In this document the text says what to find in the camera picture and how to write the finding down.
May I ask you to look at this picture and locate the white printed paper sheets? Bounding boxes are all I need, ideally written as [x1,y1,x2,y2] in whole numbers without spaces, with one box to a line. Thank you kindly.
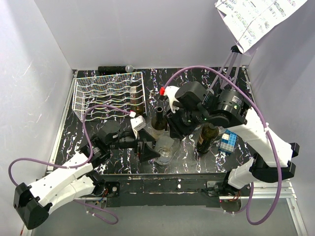
[215,0,306,54]

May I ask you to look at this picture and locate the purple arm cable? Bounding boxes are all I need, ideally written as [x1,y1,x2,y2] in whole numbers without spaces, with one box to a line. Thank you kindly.
[164,65,284,226]
[8,104,136,187]

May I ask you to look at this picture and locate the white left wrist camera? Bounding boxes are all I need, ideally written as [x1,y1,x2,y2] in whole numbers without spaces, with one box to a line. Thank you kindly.
[130,116,146,136]

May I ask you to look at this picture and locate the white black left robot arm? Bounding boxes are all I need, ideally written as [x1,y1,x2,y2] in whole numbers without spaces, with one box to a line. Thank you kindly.
[13,120,160,230]

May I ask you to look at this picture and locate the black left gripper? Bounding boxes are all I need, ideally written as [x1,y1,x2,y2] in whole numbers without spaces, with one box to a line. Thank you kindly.
[109,127,160,161]

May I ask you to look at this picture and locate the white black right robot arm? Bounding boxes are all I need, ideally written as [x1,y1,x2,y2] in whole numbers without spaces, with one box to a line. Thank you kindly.
[160,81,299,196]

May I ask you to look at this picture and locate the olive green wine bottle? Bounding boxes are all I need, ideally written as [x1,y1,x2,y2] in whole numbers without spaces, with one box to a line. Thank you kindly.
[196,123,219,154]

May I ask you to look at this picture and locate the dark green wine bottle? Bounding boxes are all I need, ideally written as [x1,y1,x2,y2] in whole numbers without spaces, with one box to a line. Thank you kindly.
[151,107,167,140]

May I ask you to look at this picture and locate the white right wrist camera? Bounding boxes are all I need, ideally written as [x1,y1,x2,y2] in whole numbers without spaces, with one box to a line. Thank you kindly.
[159,86,183,113]

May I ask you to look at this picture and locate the blue white toy bricks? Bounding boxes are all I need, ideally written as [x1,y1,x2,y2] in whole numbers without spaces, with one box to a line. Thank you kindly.
[218,130,238,155]

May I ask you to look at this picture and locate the clear round glass bottle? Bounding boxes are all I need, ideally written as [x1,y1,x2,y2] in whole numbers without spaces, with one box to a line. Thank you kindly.
[154,135,180,165]

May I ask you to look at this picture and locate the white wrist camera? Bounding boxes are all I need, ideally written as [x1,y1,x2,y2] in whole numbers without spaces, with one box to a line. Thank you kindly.
[130,116,146,136]
[159,86,183,113]

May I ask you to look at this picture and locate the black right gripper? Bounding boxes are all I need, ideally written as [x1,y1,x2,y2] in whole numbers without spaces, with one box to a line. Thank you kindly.
[163,101,209,141]

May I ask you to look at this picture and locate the white wire wine rack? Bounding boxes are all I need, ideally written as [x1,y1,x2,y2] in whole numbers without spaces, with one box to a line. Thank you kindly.
[72,72,147,120]

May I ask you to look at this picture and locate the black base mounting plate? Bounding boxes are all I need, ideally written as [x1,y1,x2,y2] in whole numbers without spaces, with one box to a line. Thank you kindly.
[97,173,247,209]

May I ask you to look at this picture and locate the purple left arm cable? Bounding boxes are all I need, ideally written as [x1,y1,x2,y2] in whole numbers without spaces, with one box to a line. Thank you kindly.
[8,104,136,187]

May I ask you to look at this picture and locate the aluminium frame rail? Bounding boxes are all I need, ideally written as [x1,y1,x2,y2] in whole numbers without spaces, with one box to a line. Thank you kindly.
[21,70,109,236]

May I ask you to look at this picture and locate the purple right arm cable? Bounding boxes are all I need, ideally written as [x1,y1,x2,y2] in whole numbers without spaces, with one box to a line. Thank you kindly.
[164,65,284,226]

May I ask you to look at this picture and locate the purple tripod stand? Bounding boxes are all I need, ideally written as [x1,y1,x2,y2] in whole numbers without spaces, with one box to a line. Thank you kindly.
[210,45,243,90]

